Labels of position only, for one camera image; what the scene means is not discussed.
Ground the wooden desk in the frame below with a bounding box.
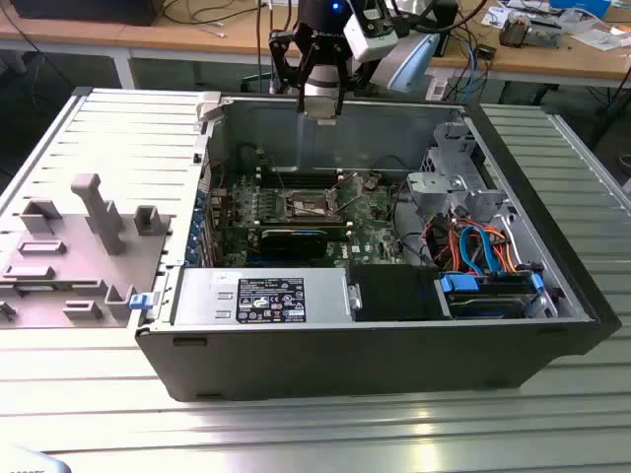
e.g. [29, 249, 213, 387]
[0, 0, 305, 90]
[428, 0, 631, 107]

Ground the orange wire bundle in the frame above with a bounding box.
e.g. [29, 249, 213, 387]
[480, 224, 522, 275]

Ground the pale blue teach pendant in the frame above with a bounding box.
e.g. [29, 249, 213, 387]
[386, 32, 443, 94]

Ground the CPU socket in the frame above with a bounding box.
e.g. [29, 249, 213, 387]
[280, 186, 345, 223]

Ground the white paper sheet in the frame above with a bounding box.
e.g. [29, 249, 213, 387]
[571, 27, 623, 51]

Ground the black computer box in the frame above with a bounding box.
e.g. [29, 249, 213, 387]
[9, 0, 159, 27]

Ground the black PC case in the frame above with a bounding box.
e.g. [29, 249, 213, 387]
[133, 91, 623, 403]

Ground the silver topped CPU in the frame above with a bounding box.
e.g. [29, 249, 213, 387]
[302, 96, 342, 125]

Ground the green motherboard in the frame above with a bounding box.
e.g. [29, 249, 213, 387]
[209, 169, 420, 270]

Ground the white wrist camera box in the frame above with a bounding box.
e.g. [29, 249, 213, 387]
[342, 0, 398, 64]

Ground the black plastic bay shroud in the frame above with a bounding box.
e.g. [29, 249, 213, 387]
[347, 264, 442, 322]

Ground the copper finned CPU cooler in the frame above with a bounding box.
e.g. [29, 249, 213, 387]
[498, 13, 532, 49]

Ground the white plastic device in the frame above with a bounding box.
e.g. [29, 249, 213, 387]
[0, 444, 69, 473]

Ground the silver metal component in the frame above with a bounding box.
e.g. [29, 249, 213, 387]
[526, 18, 564, 49]

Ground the blue cardboard box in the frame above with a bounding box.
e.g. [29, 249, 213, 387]
[549, 0, 613, 17]

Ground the silver power supply unit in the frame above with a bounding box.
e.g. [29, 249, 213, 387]
[170, 268, 356, 326]

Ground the black upright box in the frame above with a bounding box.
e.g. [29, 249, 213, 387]
[432, 0, 460, 56]

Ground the hard disk in blue carrier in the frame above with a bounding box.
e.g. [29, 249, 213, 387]
[438, 272, 546, 321]

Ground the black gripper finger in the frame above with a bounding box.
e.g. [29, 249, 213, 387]
[268, 28, 317, 114]
[333, 44, 354, 118]

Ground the blue flat data wire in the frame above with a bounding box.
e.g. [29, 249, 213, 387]
[456, 222, 504, 277]

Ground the white printed leaflet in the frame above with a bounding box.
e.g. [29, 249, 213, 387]
[480, 3, 522, 29]

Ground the silver metal drive cage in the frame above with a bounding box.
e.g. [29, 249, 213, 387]
[406, 120, 517, 226]

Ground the grey parts rack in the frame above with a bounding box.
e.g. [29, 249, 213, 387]
[0, 171, 174, 331]

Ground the black graphics card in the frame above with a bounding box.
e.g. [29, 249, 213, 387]
[258, 226, 329, 260]

